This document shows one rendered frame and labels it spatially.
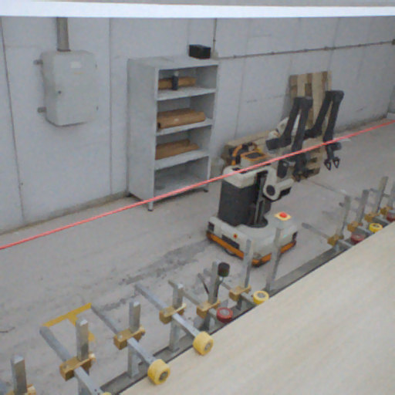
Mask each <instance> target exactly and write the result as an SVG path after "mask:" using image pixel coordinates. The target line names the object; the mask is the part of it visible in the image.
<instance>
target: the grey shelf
mask: <svg viewBox="0 0 395 395"><path fill-rule="evenodd" d="M162 58H164V59H162ZM167 59H169V60H167ZM170 60H172V61H170ZM173 61H174V62H173ZM218 65H219V66H218ZM174 70H177V71H178V77H182V76H189V77H194V78H195V79H196V83H195V85H193V86H180V87H178V88H177V90H176V91H174V90H172V88H165V89H158V80H159V79H166V78H173V71H174ZM220 75H221V60H217V59H211V58H210V59H196V58H193V57H189V56H188V54H187V55H175V56H151V57H140V58H128V106H127V195H126V197H127V198H130V197H131V195H130V193H131V194H133V195H135V196H136V197H138V198H139V199H142V200H143V201H145V200H148V199H151V198H156V197H159V196H161V195H164V194H169V193H171V192H174V191H176V190H180V189H182V188H185V187H189V186H192V185H195V184H199V183H202V182H205V181H209V177H210V170H211V155H212V147H213V138H214V123H215V115H217V107H218V91H219V83H220ZM217 81H218V83H217ZM152 85H153V88H152ZM187 100H188V101H187ZM191 100H192V101H191ZM192 104H193V106H192ZM183 108H189V109H190V110H196V112H198V111H203V112H204V113H205V117H206V120H205V121H204V122H199V123H190V124H186V125H181V126H176V127H168V129H162V130H159V128H158V126H157V112H161V111H168V110H177V109H183ZM213 114H214V115H213ZM152 115H153V116H152ZM155 115H156V116H155ZM152 117H153V118H152ZM211 130H212V132H211ZM185 133H186V135H185ZM189 135H190V136H189ZM186 138H189V140H190V143H189V144H193V143H196V144H197V145H198V149H196V150H190V151H187V152H184V153H183V154H178V155H174V156H171V157H165V158H162V159H159V160H155V150H156V145H158V144H163V143H170V142H174V141H179V140H182V139H186ZM210 146H211V147H210ZM153 151H154V152H153ZM208 161H209V163H208ZM183 167H184V168H183ZM207 178H208V179H207ZM203 185H207V187H206V189H205V190H204V192H206V193H208V186H209V183H206V184H201V185H198V186H196V187H200V186H203ZM196 187H191V188H188V189H186V190H183V191H181V192H179V193H176V194H181V193H184V192H186V191H188V190H190V189H194V188H196ZM176 194H171V195H168V196H166V197H170V196H173V195H176ZM166 197H161V198H158V199H156V200H153V201H148V202H147V204H148V209H147V210H148V211H152V206H154V201H158V200H160V199H162V198H166Z"/></svg>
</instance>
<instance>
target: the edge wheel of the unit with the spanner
mask: <svg viewBox="0 0 395 395"><path fill-rule="evenodd" d="M232 315H233V313H232V311H231V309H229V308H226V307H221V308H219V309H218V310H217V315H216V317H217V320H218V321H220V322H230V321H231V320H232Z"/></svg>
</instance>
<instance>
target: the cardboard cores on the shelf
mask: <svg viewBox="0 0 395 395"><path fill-rule="evenodd" d="M172 79H173V78H166V79H159V80H158V89H165V88H172ZM195 83H196V79H195V78H194V77H189V76H182V77H178V87H180V86H193V85H195ZM205 120H206V117H205V113H204V112H203V111H198V112H196V110H190V109H189V108H183V109H177V110H168V111H161V112H157V126H158V128H159V130H162V129H168V127H176V126H181V125H186V124H190V123H199V122H204V121H205ZM189 143H190V140H189V138H186V139H182V140H179V141H174V142H170V143H163V144H158V145H156V150H155V160H159V159H162V158H165V157H171V156H174V155H178V154H183V153H184V152H187V151H190V150H196V149H198V145H197V144H196V143H193V144H189Z"/></svg>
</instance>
